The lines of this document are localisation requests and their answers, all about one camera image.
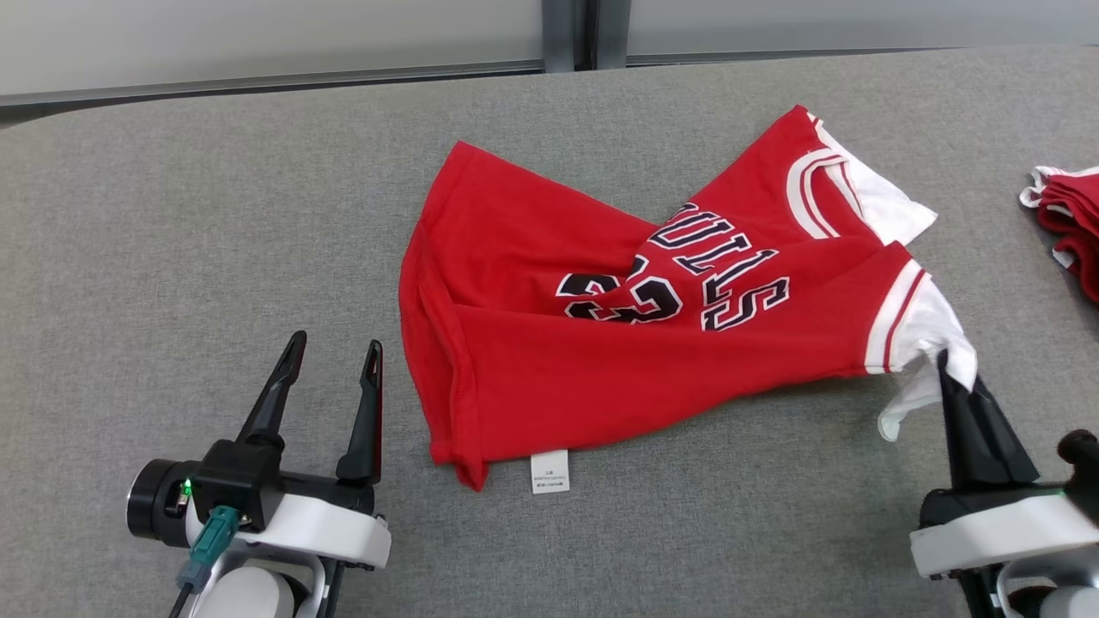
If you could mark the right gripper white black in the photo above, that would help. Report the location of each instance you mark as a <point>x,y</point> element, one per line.
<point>996,528</point>

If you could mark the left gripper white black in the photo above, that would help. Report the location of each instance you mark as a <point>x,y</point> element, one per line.
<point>326,528</point>

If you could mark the red Bulls jersey white sleeves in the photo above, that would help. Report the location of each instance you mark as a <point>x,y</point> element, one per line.
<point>532,369</point>

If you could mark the red Bulls 23 shorts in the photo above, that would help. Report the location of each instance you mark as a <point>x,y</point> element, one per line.
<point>1077,223</point>

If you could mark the grey fabric sofa surface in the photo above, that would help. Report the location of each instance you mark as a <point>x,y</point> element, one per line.
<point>215,240</point>

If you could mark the right black wrist camera box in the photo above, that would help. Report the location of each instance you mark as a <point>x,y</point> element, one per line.
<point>1083,472</point>

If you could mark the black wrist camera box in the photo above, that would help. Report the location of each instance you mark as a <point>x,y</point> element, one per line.
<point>1083,472</point>
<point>236,481</point>

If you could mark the left black wrist camera box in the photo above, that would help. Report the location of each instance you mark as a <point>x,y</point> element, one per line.
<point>236,481</point>

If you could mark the grey partition bottom rail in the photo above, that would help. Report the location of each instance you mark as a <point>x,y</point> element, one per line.
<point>773,56</point>
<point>258,83</point>

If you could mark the grey door frame post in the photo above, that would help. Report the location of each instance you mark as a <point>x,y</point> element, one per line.
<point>586,34</point>

